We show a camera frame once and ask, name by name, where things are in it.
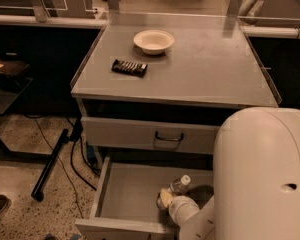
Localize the black metal bar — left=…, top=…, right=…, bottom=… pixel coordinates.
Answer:
left=31, top=129, right=68, bottom=202

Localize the open lower drawer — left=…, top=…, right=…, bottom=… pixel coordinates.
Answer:
left=75, top=156, right=213, bottom=240

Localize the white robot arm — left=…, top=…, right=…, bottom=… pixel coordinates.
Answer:
left=157, top=107, right=300, bottom=240

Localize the black floor cable left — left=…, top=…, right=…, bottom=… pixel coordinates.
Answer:
left=23, top=113, right=101, bottom=218

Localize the dark snack bar wrapper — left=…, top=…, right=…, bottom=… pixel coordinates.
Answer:
left=111, top=59, right=148, bottom=77

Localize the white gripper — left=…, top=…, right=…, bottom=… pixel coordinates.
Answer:
left=159, top=188, right=200, bottom=226

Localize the white bowl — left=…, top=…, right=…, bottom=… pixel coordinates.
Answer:
left=133, top=30, right=174, bottom=55

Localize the clear plastic water bottle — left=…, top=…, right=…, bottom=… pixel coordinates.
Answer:
left=156, top=175, right=191, bottom=211

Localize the white horizontal rail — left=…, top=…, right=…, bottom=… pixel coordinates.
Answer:
left=0, top=15, right=107, bottom=29

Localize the grey drawer cabinet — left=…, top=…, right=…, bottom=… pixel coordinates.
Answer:
left=70, top=11, right=283, bottom=172

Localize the dark side table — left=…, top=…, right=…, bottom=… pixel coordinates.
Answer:
left=0, top=78, right=50, bottom=163

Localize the closed upper drawer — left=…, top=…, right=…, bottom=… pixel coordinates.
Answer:
left=81, top=117, right=219, bottom=154

